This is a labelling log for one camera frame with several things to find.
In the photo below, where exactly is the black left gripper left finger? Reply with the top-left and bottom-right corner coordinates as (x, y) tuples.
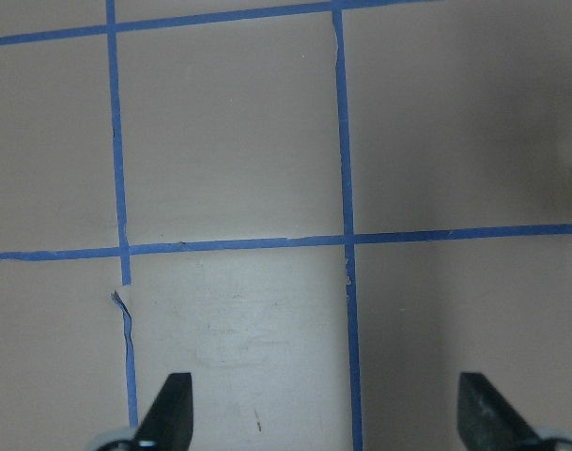
(131, 373), (193, 451)

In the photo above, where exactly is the brown paper table cover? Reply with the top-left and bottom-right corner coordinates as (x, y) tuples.
(0, 1), (572, 450)

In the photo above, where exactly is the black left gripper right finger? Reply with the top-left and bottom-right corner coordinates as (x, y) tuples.
(456, 372), (541, 451)

